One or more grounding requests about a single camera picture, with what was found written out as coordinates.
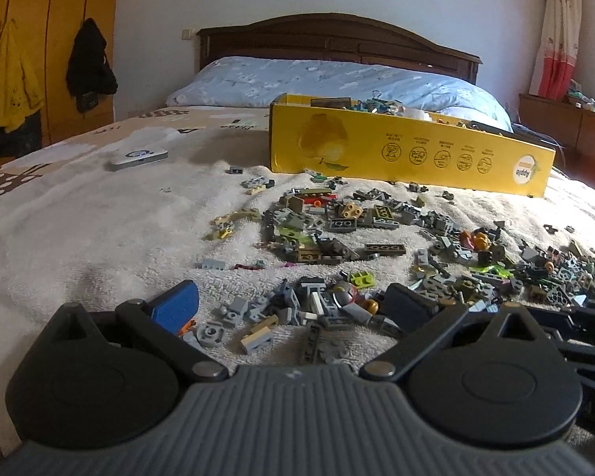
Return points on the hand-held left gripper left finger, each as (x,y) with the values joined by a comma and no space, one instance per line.
(174,305)

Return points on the white fleece towel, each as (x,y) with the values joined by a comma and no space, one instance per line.
(129,238)

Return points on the orange wooden wardrobe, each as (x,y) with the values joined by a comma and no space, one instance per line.
(39,34)

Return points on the black jacket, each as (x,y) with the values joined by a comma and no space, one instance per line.
(90,62)

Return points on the yellow jacket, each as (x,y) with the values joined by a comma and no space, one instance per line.
(15,77)

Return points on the white flat device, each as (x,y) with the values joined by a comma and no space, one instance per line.
(136,158)

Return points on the brown wooden cabinet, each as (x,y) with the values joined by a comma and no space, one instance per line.
(570,129)

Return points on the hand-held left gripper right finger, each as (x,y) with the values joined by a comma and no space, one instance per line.
(407,303)

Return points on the dark wooden bed headboard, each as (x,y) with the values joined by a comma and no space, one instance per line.
(337,39)

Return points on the white and red curtain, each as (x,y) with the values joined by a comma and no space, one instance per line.
(558,34)

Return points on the pile of small toy bricks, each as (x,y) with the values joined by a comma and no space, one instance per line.
(386,258)

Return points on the wall switch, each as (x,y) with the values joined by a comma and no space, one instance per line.
(187,34)

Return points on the yellow cardboard box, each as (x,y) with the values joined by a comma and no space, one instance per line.
(401,151)

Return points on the jumble of colourful toy parts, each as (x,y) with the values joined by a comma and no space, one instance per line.
(377,105)

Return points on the light blue quilt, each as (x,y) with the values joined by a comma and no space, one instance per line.
(317,79)

